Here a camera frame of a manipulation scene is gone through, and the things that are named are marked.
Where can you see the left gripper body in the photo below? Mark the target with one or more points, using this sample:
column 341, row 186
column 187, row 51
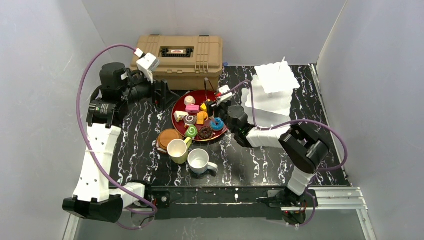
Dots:
column 156, row 93

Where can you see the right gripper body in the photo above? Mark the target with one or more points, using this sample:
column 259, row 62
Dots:
column 214, row 108

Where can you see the red round tray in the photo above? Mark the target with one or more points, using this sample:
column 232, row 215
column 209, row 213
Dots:
column 200, row 96

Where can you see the tan plastic toolbox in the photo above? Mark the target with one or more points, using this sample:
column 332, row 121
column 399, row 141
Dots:
column 185, row 61

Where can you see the white tiered cake stand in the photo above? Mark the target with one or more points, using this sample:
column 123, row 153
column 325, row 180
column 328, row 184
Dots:
column 270, row 102

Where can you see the pink handled metal tongs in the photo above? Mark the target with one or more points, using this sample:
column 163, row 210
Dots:
column 206, row 81

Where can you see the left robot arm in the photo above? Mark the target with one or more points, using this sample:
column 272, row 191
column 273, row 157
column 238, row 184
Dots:
column 96, row 196

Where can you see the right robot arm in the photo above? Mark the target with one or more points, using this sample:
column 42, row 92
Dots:
column 304, row 146

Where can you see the yellow toy cake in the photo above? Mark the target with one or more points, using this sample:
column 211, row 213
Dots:
column 203, row 107

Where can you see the orange toy cake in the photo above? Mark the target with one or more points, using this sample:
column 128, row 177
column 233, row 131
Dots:
column 201, row 117

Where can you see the blue toy donut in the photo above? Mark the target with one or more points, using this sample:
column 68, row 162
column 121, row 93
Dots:
column 217, row 124

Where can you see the pink toy cake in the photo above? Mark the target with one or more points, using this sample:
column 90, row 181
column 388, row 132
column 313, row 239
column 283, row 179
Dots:
column 192, row 108

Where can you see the white round toy mochi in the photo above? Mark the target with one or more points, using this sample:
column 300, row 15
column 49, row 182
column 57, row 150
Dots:
column 189, row 100

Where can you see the white toy cake slice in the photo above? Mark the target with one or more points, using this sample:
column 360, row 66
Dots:
column 180, row 115

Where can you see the chocolate toy donut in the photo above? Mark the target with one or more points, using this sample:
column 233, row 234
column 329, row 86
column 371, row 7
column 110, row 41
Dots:
column 205, row 133

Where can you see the brown swirl roll cake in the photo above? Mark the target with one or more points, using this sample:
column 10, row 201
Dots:
column 190, row 119

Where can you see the green swirl roll cake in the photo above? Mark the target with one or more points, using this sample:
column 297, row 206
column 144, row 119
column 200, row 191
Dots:
column 191, row 131

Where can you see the wooden coaster stack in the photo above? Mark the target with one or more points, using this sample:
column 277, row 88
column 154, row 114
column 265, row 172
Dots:
column 165, row 137

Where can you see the white grey mug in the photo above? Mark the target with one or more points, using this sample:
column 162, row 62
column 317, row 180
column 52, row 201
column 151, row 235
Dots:
column 199, row 162

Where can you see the yellow green mug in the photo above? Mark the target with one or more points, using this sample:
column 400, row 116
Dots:
column 178, row 150

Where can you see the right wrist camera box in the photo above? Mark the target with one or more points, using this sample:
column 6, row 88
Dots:
column 223, row 95

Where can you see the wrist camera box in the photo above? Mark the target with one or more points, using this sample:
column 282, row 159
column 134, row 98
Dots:
column 147, row 63
column 223, row 95

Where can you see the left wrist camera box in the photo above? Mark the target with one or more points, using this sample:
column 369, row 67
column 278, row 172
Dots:
column 147, row 63

